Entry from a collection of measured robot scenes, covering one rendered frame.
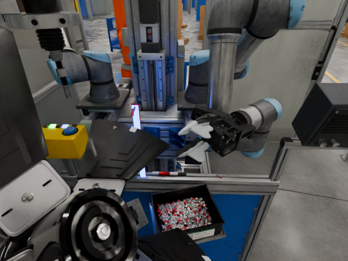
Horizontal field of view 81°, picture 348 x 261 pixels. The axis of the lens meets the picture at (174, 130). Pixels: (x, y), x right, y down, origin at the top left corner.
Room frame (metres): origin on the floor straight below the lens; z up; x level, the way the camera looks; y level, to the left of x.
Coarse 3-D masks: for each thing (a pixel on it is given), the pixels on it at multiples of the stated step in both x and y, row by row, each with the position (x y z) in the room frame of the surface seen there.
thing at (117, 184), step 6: (84, 180) 0.27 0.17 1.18; (90, 180) 0.27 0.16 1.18; (96, 180) 0.27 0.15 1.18; (102, 180) 0.27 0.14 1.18; (108, 180) 0.27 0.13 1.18; (114, 180) 0.28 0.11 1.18; (120, 180) 0.27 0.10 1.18; (78, 186) 0.26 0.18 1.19; (84, 186) 0.26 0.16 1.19; (90, 186) 0.26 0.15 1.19; (102, 186) 0.26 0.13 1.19; (108, 186) 0.26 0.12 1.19; (114, 186) 0.26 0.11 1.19; (120, 186) 0.26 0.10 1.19; (78, 192) 0.24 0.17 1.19; (114, 192) 0.24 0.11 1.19; (120, 192) 0.24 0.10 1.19
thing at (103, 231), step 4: (100, 224) 0.16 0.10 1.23; (104, 224) 0.16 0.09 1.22; (100, 228) 0.15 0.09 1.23; (104, 228) 0.15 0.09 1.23; (108, 228) 0.16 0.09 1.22; (96, 232) 0.15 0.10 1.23; (100, 232) 0.15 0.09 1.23; (104, 232) 0.15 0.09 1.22; (108, 232) 0.15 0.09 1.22; (100, 236) 0.14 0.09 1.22; (104, 236) 0.14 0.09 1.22; (108, 236) 0.15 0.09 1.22
